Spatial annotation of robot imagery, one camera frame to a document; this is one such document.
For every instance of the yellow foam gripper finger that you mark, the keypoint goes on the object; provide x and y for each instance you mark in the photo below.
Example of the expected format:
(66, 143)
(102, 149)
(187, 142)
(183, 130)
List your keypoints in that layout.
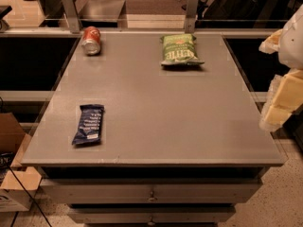
(284, 97)
(271, 43)

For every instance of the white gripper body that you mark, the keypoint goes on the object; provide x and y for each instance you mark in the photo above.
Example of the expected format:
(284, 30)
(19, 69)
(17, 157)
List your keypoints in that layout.
(293, 44)

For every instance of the dark blue rxbar wrapper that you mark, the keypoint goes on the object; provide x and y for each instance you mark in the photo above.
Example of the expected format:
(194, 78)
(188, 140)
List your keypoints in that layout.
(90, 124)

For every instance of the green chips bag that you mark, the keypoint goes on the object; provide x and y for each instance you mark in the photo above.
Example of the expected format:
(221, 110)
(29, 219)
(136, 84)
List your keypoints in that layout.
(179, 49)

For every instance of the upper wooden drawer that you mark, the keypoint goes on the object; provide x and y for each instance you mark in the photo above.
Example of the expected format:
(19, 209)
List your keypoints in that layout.
(97, 192)

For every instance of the red soda can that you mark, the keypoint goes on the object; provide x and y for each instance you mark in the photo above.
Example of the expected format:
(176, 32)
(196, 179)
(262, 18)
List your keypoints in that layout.
(91, 41)

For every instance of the cardboard box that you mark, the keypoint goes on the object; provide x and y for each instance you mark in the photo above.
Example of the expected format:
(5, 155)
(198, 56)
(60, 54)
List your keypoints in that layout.
(19, 183)

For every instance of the right metal bracket post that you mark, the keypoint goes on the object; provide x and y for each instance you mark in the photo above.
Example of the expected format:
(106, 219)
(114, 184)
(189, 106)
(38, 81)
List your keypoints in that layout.
(189, 23)

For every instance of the metal bracket post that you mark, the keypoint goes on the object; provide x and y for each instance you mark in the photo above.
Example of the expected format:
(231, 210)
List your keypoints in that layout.
(71, 16)
(189, 23)

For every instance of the left metal bracket post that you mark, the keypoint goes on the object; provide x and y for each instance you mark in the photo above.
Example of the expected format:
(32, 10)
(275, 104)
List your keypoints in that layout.
(71, 16)

